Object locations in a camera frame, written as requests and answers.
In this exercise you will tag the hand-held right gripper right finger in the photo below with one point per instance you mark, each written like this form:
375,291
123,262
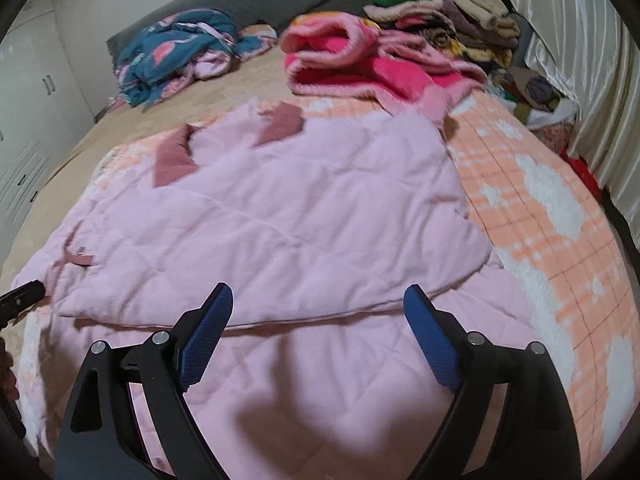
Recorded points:
430,340

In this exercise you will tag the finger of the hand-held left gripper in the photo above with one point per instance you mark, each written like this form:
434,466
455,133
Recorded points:
22,297

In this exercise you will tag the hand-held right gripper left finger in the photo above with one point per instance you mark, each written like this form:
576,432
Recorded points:
205,340

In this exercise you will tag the pink quilted coat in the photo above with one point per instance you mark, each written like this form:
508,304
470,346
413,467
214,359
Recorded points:
300,210

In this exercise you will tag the floral bag of clothes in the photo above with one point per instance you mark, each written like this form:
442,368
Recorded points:
540,92

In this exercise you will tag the stack of folded clothes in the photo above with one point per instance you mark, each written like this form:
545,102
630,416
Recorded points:
425,15

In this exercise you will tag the orange plaid blanket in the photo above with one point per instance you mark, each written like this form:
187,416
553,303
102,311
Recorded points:
525,220

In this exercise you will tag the white wardrobe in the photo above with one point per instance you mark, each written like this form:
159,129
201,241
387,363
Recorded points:
30,110

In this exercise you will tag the red box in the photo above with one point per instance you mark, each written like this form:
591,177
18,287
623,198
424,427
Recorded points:
582,170

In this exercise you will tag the beige bed sheet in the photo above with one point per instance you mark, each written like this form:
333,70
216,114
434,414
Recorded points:
240,80

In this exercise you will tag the teal printed cloth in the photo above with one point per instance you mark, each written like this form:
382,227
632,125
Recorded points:
165,55

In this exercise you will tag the hot pink fleece garment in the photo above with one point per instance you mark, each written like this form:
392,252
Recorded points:
350,67

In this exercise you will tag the cream satin curtain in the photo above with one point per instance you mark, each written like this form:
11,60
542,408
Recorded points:
575,60

